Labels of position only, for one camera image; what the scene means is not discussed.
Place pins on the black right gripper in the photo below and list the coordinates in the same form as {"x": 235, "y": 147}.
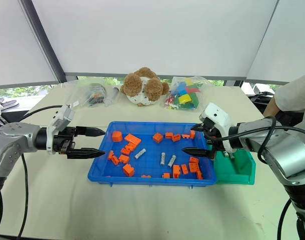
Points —
{"x": 216, "y": 142}

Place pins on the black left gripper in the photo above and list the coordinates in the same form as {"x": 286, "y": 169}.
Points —
{"x": 63, "y": 140}

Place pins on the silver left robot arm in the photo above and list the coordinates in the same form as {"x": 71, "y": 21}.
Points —
{"x": 15, "y": 140}

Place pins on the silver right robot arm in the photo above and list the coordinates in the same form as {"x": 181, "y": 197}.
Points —
{"x": 280, "y": 152}

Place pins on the bag of colourful blocks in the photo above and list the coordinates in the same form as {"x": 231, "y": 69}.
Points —
{"x": 185, "y": 95}

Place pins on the green plastic bin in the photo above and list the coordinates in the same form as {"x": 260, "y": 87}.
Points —
{"x": 238, "y": 170}

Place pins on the orange building block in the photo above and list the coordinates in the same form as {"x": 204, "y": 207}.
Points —
{"x": 184, "y": 169}
{"x": 169, "y": 135}
{"x": 128, "y": 170}
{"x": 115, "y": 160}
{"x": 185, "y": 136}
{"x": 124, "y": 159}
{"x": 130, "y": 146}
{"x": 176, "y": 138}
{"x": 125, "y": 151}
{"x": 199, "y": 175}
{"x": 158, "y": 138}
{"x": 176, "y": 171}
{"x": 166, "y": 175}
{"x": 194, "y": 160}
{"x": 192, "y": 134}
{"x": 110, "y": 155}
{"x": 146, "y": 176}
{"x": 193, "y": 167}

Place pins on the orange round-topped block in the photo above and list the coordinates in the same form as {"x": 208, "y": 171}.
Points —
{"x": 117, "y": 136}

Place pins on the orange plastic part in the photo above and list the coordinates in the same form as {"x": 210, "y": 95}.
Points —
{"x": 132, "y": 139}

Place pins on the clear bag of dark parts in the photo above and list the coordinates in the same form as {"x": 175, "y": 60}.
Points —
{"x": 93, "y": 93}

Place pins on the blue plastic tray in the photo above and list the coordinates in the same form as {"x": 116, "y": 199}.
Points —
{"x": 147, "y": 162}

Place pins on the brown teddy bear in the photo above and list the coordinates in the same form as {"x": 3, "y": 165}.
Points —
{"x": 140, "y": 86}

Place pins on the person in white shirt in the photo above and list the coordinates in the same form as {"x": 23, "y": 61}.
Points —
{"x": 295, "y": 95}

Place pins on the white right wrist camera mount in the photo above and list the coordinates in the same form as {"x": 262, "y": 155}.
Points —
{"x": 217, "y": 116}

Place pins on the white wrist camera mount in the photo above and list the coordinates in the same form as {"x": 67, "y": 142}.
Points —
{"x": 217, "y": 116}
{"x": 58, "y": 120}

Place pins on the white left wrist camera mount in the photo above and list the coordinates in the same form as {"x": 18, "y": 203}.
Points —
{"x": 58, "y": 120}

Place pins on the dark window frame post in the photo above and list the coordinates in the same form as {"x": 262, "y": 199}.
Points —
{"x": 46, "y": 47}

